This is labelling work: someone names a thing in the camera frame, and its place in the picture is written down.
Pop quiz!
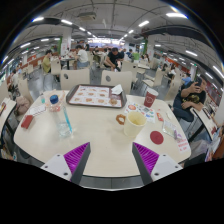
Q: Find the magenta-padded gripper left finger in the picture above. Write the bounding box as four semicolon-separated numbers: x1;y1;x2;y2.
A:
40;141;92;186

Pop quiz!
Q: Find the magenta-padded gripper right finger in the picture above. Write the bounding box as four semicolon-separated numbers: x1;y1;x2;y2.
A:
131;141;184;186

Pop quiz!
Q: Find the clear blue-capped water bottle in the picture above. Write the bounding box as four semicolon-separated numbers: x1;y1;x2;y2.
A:
49;94;74;139

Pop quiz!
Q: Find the white notice with red text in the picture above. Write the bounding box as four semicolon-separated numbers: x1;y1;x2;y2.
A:
176;134;191;153

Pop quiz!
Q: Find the flat round red coaster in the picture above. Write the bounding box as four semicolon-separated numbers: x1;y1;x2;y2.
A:
149;130;165;145

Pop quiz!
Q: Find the clear plastic pouch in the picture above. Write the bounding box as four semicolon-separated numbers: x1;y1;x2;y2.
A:
162;119;178;139

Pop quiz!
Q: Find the red wallet case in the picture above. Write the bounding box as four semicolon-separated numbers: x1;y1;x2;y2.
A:
20;114;35;130

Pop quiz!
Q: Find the white printed card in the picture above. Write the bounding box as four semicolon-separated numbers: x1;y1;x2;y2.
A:
28;103;47;117

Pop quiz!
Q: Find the cream cafeteria table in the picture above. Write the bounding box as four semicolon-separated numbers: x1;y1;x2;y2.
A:
192;107;218;141
0;98;18;136

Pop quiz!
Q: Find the colourful printed leaflet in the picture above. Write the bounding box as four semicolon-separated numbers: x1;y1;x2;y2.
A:
124;101;157;124

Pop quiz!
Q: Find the pink backpack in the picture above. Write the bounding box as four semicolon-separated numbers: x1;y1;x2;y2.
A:
14;95;32;116

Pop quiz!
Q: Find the red paper cup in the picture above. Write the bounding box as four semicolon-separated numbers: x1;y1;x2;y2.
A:
143;87;160;108

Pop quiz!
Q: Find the person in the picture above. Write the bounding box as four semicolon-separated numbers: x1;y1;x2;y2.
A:
42;49;54;75
9;68;20;91
182;73;193;86
172;77;208;123
73;44;90;70
131;49;141;63
103;47;125;72

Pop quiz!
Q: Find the dark tray with paper liner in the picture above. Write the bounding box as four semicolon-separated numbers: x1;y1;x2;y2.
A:
65;84;128;109

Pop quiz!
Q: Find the group of cream chairs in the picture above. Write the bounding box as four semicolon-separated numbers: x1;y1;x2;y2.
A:
18;54;183;103

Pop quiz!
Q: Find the cream chair with round hole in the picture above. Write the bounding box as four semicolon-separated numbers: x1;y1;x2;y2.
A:
59;68;91;91
100;69;134;95

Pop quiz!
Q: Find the white paper napkin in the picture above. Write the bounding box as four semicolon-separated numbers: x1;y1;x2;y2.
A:
110;84;124;96

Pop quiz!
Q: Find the group of ceiling lights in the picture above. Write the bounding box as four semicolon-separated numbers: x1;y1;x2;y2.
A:
1;12;224;79

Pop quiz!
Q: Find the ceiling air conditioner unit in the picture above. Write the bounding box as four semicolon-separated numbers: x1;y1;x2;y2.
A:
78;12;98;22

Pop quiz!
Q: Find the cream mug with brown handle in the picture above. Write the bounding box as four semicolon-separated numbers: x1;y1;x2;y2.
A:
115;110;148;138

